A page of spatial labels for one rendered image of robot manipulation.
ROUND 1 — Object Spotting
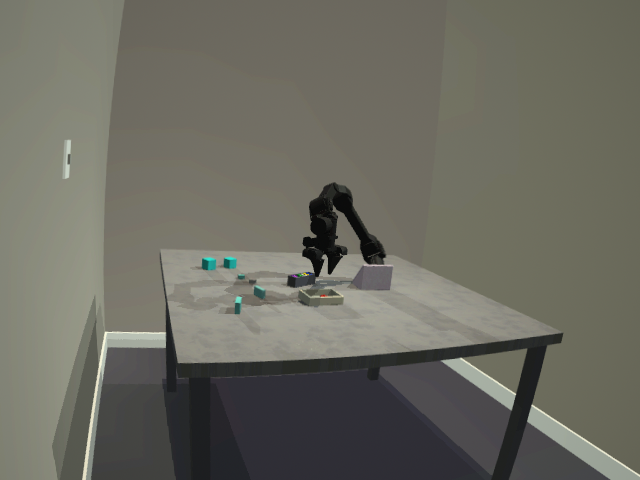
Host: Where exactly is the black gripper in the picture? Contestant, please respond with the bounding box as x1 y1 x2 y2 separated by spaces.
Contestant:
302 233 348 277

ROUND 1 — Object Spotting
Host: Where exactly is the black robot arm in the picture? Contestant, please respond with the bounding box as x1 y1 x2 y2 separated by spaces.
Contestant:
303 182 386 265

